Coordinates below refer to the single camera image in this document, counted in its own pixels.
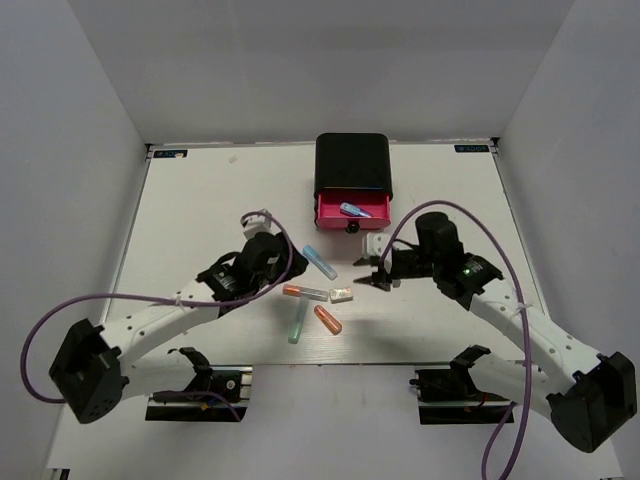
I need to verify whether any blue transparent correction tape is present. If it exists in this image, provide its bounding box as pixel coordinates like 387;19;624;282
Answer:
339;202;373;218

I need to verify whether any pink drawer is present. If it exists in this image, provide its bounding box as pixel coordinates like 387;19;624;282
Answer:
314;188;393;234

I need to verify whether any orange transparent correction tape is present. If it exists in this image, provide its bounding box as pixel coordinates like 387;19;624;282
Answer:
314;305;342;335

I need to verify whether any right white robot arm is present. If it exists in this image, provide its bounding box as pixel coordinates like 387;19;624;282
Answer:
356;212;638;453

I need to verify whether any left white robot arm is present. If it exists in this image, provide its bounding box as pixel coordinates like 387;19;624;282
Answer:
49;232;308;424

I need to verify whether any white staples box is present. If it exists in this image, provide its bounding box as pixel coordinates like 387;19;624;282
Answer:
329;287;354;304

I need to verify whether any orange cap highlighter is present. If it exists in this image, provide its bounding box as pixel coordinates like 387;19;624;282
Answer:
282;284;329;302

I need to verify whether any light blue glue stick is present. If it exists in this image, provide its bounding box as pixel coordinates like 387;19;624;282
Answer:
302;245;338;280

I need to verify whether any green highlighter pen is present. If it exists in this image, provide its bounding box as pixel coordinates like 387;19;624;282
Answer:
288;297;309;344

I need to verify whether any black drawer cabinet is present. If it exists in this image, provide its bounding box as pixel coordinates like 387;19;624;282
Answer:
314;132;393;199

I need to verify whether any right blue table label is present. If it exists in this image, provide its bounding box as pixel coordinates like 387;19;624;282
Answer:
454;144;490;153

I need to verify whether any blue table label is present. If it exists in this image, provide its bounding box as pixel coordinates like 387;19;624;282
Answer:
153;149;188;159
454;144;490;153

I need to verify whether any left blue table label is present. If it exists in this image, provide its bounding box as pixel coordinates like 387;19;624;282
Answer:
153;149;188;159

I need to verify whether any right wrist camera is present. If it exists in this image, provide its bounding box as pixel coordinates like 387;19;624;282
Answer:
362;232;391;259

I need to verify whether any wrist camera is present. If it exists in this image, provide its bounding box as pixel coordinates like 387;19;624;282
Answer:
240;209;273;240
362;232;391;259

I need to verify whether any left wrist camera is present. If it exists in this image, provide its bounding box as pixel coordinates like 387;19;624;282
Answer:
240;209;273;240

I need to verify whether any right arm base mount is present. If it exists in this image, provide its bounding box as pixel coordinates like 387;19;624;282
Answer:
409;345;514;426

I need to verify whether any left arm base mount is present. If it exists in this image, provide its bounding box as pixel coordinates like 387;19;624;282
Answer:
145;347;253;423

